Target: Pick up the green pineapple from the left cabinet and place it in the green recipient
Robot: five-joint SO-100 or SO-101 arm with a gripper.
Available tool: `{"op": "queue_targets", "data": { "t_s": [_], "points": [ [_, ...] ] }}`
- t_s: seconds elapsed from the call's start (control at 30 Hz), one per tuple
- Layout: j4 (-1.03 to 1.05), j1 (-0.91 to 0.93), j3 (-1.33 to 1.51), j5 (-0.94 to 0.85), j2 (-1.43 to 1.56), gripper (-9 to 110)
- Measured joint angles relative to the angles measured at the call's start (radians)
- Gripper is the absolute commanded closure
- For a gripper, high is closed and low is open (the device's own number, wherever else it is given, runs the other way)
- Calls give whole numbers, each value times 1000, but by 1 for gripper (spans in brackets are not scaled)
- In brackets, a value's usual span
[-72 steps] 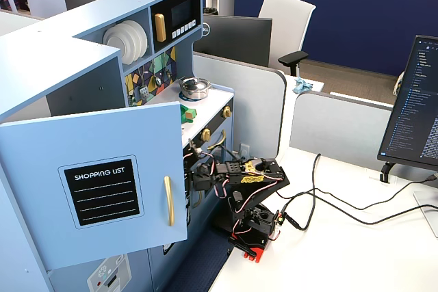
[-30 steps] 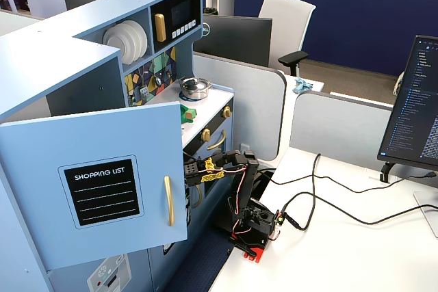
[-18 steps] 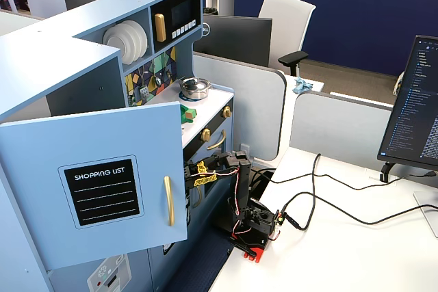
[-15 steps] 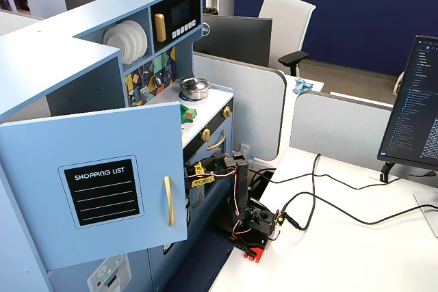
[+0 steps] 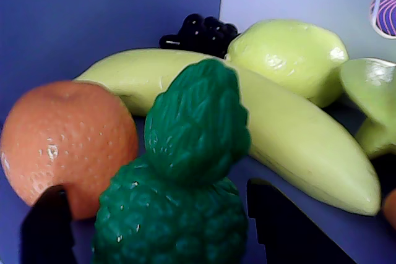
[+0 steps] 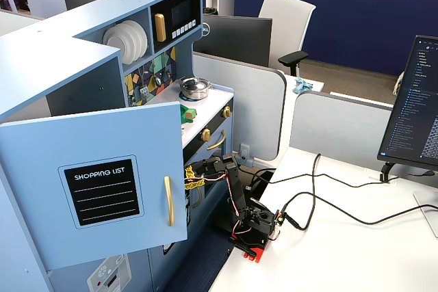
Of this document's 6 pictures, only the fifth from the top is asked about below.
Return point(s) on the yellow toy lemon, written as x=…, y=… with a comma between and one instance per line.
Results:
x=287, y=60

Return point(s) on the blue wooden toy kitchen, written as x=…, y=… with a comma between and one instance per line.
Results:
x=92, y=13

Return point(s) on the round toy orange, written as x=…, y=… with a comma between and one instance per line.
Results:
x=62, y=140

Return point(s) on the orange toy fruit slice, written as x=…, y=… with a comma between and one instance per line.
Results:
x=391, y=208

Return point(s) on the yellow toy banana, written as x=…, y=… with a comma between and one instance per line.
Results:
x=294, y=146

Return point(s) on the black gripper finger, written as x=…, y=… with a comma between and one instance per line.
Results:
x=294, y=239
x=46, y=230

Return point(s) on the green toy pineapple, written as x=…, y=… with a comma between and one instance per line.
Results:
x=173, y=214

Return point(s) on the dark toy grapes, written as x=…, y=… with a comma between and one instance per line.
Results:
x=201, y=35

